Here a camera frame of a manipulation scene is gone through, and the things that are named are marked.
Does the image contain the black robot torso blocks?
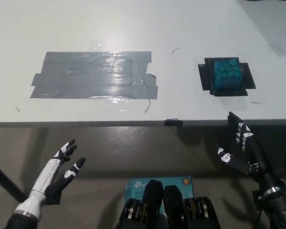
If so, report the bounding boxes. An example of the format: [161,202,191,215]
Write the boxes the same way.
[115,179,221,229]

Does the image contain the teal Rubik's cube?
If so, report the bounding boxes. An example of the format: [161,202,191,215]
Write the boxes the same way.
[213,57,244,92]

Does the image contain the black metal table leg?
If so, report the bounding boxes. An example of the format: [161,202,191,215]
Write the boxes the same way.
[0,157,28,202]

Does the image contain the black tape square mark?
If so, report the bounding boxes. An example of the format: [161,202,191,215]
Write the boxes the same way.
[197,57,256,97]

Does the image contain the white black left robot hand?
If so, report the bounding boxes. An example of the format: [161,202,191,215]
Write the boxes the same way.
[15,139,86,219]

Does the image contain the teal router cardboard box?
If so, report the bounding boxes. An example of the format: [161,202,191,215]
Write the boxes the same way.
[124,176,195,214]

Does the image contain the grey duct tape patch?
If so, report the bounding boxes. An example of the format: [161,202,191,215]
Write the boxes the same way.
[29,51,159,101]

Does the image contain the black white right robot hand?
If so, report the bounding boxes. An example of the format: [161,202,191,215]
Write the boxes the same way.
[216,111,286,199]

